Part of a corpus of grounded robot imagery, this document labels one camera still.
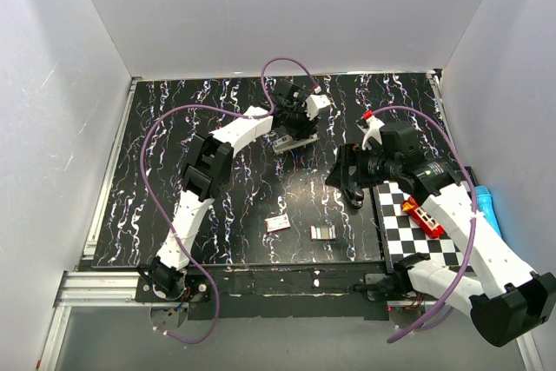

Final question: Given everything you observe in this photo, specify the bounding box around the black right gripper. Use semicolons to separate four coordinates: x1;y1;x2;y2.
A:
324;142;400;189

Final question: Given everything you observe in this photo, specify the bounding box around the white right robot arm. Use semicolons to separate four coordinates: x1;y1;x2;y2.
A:
325;116;555;347

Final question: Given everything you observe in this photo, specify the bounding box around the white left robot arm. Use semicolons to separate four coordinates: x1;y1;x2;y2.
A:
138;80;330;301

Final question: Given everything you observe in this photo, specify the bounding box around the open staple box tray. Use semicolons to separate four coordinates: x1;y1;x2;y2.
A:
310;225;336;241

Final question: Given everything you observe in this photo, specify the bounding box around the black white checkerboard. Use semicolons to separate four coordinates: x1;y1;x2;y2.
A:
372;182;463;272

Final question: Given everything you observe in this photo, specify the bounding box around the white red staple box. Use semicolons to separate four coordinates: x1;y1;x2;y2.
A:
265;215;290;233

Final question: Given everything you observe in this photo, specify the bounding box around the red yellow toy vehicle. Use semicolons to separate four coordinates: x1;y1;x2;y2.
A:
401;196;445;239

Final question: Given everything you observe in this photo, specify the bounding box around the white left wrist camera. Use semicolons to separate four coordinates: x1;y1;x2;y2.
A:
305;94;330;121

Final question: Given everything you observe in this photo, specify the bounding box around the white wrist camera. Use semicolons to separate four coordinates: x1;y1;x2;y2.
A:
356;110;384;150
305;94;330;121

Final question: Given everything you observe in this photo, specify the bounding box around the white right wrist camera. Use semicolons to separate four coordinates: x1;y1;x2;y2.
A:
356;110;384;150

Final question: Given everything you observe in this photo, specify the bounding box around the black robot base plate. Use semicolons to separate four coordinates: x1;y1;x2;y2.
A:
135;262;444;322

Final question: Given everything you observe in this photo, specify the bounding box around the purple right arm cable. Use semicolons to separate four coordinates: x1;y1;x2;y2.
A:
368;105;481;345

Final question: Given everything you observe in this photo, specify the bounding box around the aluminium frame rail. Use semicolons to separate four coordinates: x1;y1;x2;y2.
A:
36;77;141;370

